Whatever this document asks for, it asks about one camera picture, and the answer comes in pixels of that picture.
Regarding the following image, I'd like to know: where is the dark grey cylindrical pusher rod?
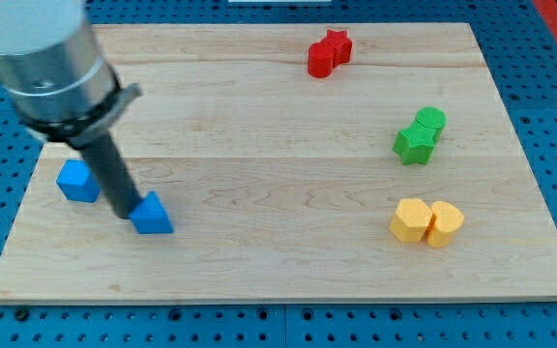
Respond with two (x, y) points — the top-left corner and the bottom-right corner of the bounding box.
(77, 132), (141, 219)

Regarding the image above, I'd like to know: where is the blue cube block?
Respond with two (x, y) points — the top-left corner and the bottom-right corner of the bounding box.
(56, 159), (101, 203)

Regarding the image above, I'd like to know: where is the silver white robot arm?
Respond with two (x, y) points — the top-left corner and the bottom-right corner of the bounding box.
(0, 0), (141, 218)

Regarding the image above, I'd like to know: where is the blue triangle block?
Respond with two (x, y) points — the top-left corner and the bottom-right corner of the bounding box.
(129, 191), (174, 234)

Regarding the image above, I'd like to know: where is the red cylinder block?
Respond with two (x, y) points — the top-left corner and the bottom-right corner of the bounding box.
(308, 42), (335, 78)

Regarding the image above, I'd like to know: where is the red star block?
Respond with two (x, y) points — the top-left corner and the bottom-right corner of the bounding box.
(323, 29), (353, 67)

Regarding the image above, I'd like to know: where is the light wooden board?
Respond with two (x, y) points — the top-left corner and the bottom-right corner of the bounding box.
(0, 22), (557, 305)

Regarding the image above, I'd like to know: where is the yellow hexagon block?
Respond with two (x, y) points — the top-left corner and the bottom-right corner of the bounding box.
(389, 198), (433, 243)

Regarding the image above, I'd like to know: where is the green star block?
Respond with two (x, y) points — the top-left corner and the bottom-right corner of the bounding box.
(393, 123), (435, 165)

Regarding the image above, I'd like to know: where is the green cylinder block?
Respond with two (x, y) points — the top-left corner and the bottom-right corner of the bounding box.
(415, 106), (447, 144)

